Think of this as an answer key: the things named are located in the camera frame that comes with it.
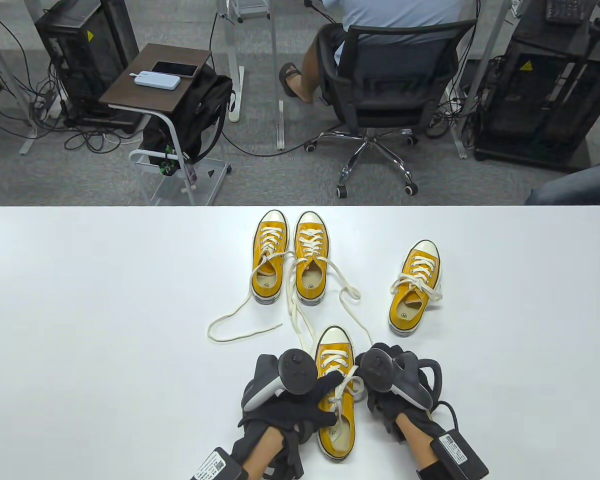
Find pale blue power bank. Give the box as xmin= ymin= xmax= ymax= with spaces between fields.
xmin=133 ymin=71 xmax=182 ymax=92

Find black backpack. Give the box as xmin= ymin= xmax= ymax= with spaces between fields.
xmin=141 ymin=64 xmax=235 ymax=171

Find white desk leg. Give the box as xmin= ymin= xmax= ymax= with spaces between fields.
xmin=215 ymin=0 xmax=244 ymax=122
xmin=269 ymin=0 xmax=286 ymax=151
xmin=449 ymin=0 xmax=512 ymax=160
xmin=0 ymin=0 xmax=40 ymax=156

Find white rolling cart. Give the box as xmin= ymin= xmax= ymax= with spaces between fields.
xmin=227 ymin=0 xmax=272 ymax=23

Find green backpack charm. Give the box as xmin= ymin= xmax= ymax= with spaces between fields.
xmin=159 ymin=145 xmax=178 ymax=177

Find person's left forearm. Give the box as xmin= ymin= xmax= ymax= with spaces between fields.
xmin=242 ymin=430 xmax=286 ymax=480

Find black mesh office chair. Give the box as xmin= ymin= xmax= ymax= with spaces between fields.
xmin=304 ymin=19 xmax=478 ymax=197

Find dark grey handheld controller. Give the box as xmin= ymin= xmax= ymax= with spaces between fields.
xmin=362 ymin=348 xmax=444 ymax=412
xmin=242 ymin=349 xmax=320 ymax=413

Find tangle of black cables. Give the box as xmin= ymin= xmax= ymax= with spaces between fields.
xmin=0 ymin=10 xmax=136 ymax=153
xmin=425 ymin=85 xmax=481 ymax=138

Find person's right forearm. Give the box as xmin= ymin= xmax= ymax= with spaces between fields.
xmin=395 ymin=414 xmax=440 ymax=471

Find person's left hand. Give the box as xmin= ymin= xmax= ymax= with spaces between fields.
xmin=230 ymin=370 xmax=345 ymax=480

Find white shoe lace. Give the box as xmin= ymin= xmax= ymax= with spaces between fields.
xmin=391 ymin=256 xmax=443 ymax=303
xmin=207 ymin=227 xmax=317 ymax=353
xmin=286 ymin=229 xmax=376 ymax=358

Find black computer tower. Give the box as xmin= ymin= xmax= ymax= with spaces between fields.
xmin=34 ymin=0 xmax=140 ymax=127

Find person's right hand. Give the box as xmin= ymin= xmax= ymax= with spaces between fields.
xmin=355 ymin=343 xmax=445 ymax=443

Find brown top side table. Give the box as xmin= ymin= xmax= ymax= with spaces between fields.
xmin=99 ymin=43 xmax=232 ymax=207

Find yellow canvas shoe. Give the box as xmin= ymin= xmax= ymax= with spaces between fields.
xmin=294 ymin=211 xmax=331 ymax=307
xmin=388 ymin=240 xmax=442 ymax=337
xmin=251 ymin=210 xmax=288 ymax=307
xmin=315 ymin=326 xmax=356 ymax=463

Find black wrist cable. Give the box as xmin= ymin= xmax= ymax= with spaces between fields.
xmin=431 ymin=401 xmax=462 ymax=437

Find black keyboard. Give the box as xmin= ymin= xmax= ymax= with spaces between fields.
xmin=545 ymin=0 xmax=588 ymax=26

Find black smartphone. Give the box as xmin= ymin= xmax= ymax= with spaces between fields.
xmin=151 ymin=61 xmax=200 ymax=78

